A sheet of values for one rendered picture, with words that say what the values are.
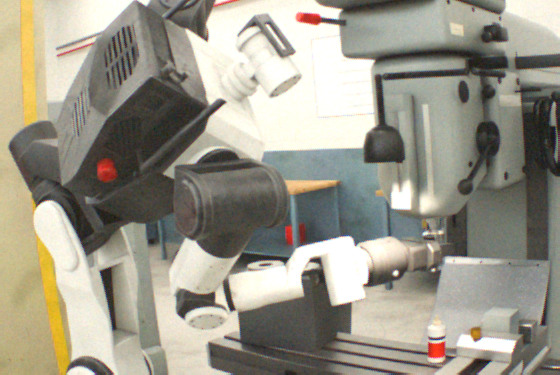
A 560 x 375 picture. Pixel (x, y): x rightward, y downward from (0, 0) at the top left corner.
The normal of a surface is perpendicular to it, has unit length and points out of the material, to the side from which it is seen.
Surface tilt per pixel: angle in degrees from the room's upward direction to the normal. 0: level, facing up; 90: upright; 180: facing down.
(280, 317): 90
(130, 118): 137
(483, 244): 90
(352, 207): 90
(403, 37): 90
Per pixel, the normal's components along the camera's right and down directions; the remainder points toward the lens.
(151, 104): 0.28, 0.78
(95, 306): -0.37, 0.50
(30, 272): 0.76, -0.01
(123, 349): 0.93, 0.04
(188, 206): -0.82, 0.09
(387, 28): -0.66, 0.10
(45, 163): -0.37, 0.09
